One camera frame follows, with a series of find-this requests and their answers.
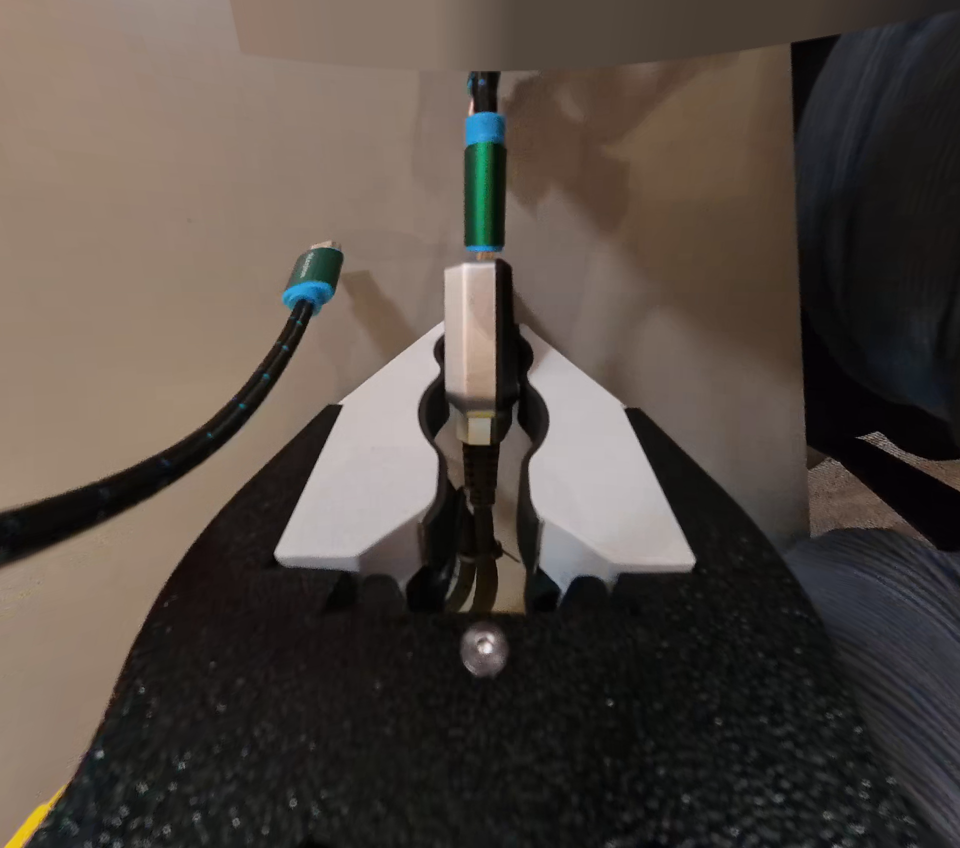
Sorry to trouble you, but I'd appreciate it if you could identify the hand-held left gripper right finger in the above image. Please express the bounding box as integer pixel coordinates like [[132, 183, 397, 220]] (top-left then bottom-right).
[[516, 321, 697, 594]]

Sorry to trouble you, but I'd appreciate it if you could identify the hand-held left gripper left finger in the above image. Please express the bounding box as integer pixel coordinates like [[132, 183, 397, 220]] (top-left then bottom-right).
[[273, 321, 453, 579]]

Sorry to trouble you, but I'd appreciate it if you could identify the black adapter cable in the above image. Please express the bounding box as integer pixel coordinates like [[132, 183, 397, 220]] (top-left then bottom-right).
[[420, 443, 504, 613]]

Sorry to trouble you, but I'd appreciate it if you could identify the silver hdmi adapter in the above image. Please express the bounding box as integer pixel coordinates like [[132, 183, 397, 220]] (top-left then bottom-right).
[[442, 255, 522, 448]]

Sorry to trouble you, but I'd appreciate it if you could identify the green plug hdmi cable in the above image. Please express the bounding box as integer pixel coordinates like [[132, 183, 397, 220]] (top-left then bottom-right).
[[0, 236, 346, 568], [461, 71, 507, 262]]

